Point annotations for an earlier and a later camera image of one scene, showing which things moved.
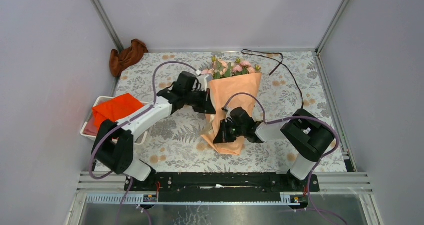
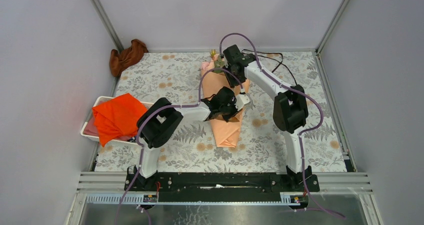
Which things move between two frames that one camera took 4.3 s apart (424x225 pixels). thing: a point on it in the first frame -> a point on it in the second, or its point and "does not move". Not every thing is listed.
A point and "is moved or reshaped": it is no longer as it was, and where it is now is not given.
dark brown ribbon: [279, 62] does not move
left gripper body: [193, 98] -> [227, 111]
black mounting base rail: [222, 187] does not move
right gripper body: [239, 131] -> [233, 82]
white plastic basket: [88, 128] does not move
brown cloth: [128, 57] does not move
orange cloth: [115, 109] does not move
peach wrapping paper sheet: [239, 91] is moved or reshaped
